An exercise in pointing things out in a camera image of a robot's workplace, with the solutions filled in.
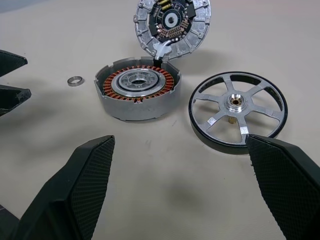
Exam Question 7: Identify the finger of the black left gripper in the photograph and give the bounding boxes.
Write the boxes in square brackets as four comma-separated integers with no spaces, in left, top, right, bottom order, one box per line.
[0,84,32,117]
[0,49,28,77]

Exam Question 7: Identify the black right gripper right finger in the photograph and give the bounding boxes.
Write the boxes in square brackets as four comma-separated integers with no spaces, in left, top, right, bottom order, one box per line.
[245,134,320,240]

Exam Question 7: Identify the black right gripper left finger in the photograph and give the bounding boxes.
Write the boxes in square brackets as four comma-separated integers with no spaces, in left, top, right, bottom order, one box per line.
[8,135,116,240]

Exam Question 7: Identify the small steel bearing ring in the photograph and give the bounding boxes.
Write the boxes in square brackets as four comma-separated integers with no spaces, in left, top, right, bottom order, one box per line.
[67,75,85,88]

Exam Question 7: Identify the spoked silver rotor wheel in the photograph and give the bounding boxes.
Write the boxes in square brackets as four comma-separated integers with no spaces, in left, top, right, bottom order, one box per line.
[188,70,289,154]

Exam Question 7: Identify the silver motor stator housing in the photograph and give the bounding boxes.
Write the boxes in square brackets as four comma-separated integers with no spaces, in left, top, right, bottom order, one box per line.
[93,56,182,123]

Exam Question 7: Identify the silver motor end cap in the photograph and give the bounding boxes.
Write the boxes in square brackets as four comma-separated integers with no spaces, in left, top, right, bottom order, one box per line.
[133,0,211,61]

